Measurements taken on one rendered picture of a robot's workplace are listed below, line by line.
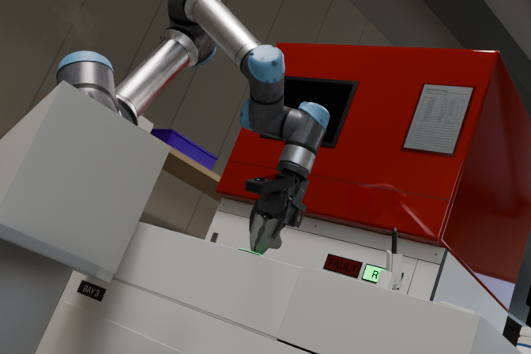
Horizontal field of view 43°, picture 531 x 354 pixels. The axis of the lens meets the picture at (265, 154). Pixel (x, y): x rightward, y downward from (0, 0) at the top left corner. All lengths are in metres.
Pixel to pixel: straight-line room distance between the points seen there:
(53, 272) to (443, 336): 0.68
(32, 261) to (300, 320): 0.49
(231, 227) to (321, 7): 2.93
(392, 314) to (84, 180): 0.60
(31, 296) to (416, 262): 1.07
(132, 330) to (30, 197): 0.43
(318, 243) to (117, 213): 0.88
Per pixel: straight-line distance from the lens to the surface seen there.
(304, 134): 1.47
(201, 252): 1.46
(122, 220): 1.34
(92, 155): 1.29
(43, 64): 3.68
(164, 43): 1.73
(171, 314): 1.46
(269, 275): 1.35
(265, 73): 1.41
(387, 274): 1.54
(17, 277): 1.25
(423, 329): 1.19
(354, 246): 2.01
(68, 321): 1.66
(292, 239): 2.11
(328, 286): 1.28
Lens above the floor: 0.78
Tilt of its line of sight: 16 degrees up
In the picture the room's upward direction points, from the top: 22 degrees clockwise
